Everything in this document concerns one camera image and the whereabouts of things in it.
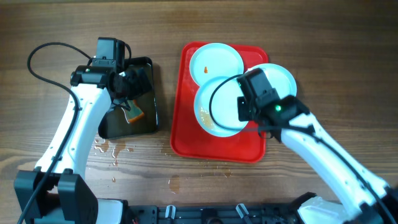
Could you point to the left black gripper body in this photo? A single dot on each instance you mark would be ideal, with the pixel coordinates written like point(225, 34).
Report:
point(132, 86)

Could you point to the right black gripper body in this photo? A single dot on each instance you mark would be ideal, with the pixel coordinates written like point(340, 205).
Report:
point(244, 109)

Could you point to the orange green sponge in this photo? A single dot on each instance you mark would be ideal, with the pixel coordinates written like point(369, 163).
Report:
point(133, 112)

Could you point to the light blue plate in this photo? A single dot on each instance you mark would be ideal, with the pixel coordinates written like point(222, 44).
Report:
point(216, 107)
point(279, 78)
point(215, 60)

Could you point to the light blue plate bottom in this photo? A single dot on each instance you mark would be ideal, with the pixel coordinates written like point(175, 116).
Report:
point(216, 107)

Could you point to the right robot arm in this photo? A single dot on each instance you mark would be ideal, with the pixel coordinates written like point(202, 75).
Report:
point(363, 196)

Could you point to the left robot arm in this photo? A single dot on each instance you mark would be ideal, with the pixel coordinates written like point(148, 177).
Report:
point(56, 191)

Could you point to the black water tray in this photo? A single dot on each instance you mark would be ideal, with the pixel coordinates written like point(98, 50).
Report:
point(114, 124)

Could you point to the red plastic tray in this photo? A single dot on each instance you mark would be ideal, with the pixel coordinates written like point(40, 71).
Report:
point(189, 139)

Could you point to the light blue plate top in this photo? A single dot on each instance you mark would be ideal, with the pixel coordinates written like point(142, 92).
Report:
point(215, 60)

